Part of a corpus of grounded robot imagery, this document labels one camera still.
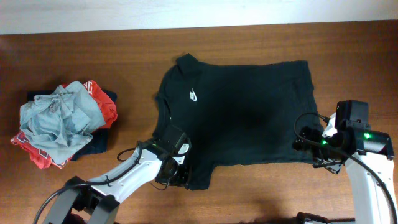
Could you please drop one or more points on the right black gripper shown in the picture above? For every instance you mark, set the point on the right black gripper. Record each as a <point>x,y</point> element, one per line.
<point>311,149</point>

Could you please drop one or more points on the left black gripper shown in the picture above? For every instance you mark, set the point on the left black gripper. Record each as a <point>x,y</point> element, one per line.
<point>173,174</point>

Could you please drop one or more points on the black Nike t-shirt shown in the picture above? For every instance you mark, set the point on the black Nike t-shirt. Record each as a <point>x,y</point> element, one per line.
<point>235,114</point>

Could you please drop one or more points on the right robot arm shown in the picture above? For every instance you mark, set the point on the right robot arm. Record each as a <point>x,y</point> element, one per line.
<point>348,142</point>

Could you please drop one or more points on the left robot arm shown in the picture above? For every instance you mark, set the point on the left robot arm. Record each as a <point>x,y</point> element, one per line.
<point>98,200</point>

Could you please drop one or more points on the navy blue folded garment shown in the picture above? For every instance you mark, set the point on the navy blue folded garment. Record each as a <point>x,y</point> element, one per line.
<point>97,145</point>

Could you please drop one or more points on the red printed t-shirt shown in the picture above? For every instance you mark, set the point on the red printed t-shirt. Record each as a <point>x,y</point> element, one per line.
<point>106,101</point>

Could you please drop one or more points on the grey crumpled t-shirt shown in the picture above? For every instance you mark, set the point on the grey crumpled t-shirt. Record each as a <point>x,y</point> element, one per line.
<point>62,122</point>

